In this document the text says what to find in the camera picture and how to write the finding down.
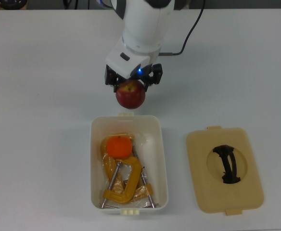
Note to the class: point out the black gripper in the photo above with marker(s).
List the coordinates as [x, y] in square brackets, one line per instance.
[145, 74]

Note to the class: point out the red apple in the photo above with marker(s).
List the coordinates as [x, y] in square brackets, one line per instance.
[131, 97]

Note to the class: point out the orange fruit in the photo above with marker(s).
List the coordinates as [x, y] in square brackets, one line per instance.
[118, 147]

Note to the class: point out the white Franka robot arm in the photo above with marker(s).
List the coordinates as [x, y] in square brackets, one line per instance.
[143, 29]

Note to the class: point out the white plastic container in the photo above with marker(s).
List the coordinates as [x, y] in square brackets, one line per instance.
[155, 134]

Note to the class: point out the yellow C-clamp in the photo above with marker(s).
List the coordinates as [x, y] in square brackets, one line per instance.
[103, 148]
[133, 173]

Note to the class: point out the black rounded device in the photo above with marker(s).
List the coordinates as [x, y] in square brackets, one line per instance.
[10, 3]

